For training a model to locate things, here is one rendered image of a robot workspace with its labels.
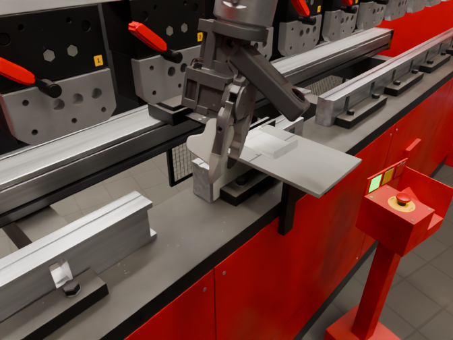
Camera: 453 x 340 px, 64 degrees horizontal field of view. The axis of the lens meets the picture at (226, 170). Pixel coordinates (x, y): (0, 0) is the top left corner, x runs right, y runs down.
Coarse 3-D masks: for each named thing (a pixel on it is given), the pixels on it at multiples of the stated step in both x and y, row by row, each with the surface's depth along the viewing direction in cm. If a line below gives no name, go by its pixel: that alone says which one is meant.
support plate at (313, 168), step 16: (272, 128) 94; (304, 144) 87; (320, 144) 87; (240, 160) 82; (256, 160) 81; (272, 160) 81; (288, 160) 81; (304, 160) 81; (320, 160) 81; (336, 160) 81; (352, 160) 81; (272, 176) 77; (288, 176) 75; (304, 176) 75; (320, 176) 75; (336, 176) 75; (320, 192) 70
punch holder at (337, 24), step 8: (328, 0) 93; (336, 0) 94; (328, 8) 94; (336, 8) 95; (328, 16) 95; (336, 16) 96; (344, 16) 99; (352, 16) 103; (328, 24) 96; (336, 24) 98; (344, 24) 101; (352, 24) 104; (320, 32) 99; (328, 32) 97; (336, 32) 99; (344, 32) 103; (320, 40) 100; (328, 40) 99
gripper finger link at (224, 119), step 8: (232, 96) 47; (232, 104) 45; (224, 112) 46; (232, 112) 46; (216, 120) 46; (224, 120) 46; (232, 120) 47; (216, 128) 46; (224, 128) 46; (216, 136) 47; (224, 136) 47; (216, 144) 48; (216, 152) 48
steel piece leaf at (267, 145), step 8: (256, 136) 90; (264, 136) 90; (272, 136) 90; (248, 144) 86; (256, 144) 86; (264, 144) 86; (272, 144) 86; (280, 144) 86; (288, 144) 82; (296, 144) 85; (264, 152) 83; (272, 152) 83; (280, 152) 81
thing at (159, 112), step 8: (176, 96) 103; (160, 104) 100; (168, 104) 99; (176, 104) 99; (152, 112) 102; (160, 112) 100; (168, 112) 97; (176, 112) 97; (184, 112) 99; (192, 112) 101; (160, 120) 101; (168, 120) 99; (176, 120) 98; (184, 120) 100; (192, 120) 98; (200, 120) 97; (208, 120) 97
